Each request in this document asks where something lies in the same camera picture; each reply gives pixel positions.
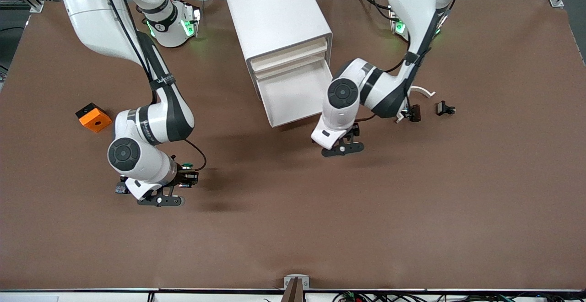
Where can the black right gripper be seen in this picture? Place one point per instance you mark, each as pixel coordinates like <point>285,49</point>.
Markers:
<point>187,177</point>

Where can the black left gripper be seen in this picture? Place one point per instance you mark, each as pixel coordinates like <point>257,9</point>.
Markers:
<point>356,132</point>

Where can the green push button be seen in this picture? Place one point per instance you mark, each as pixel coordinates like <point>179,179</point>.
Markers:
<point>187,165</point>

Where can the white plastic tray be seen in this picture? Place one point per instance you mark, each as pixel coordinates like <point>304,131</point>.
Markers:
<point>293,96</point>

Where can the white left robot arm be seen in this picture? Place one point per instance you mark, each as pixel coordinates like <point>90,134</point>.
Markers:
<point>343,94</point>

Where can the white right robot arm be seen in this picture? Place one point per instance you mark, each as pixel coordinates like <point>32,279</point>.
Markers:
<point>151,123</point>

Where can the yellow push button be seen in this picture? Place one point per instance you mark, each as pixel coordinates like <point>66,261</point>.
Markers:
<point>121,188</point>

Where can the dark brown small component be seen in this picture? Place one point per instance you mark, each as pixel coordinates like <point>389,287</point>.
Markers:
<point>415,112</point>

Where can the white curved plastic part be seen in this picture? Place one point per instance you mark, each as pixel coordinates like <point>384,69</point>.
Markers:
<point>423,90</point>

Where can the black small component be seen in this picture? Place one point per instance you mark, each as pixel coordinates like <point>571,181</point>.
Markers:
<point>443,108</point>

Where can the orange box with hole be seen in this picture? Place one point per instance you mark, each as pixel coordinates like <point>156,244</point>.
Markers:
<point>94,119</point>

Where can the grey metal bracket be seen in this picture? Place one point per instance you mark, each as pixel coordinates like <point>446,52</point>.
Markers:
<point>296,277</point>

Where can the brown mount post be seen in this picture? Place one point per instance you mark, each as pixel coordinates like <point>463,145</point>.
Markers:
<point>293,293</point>

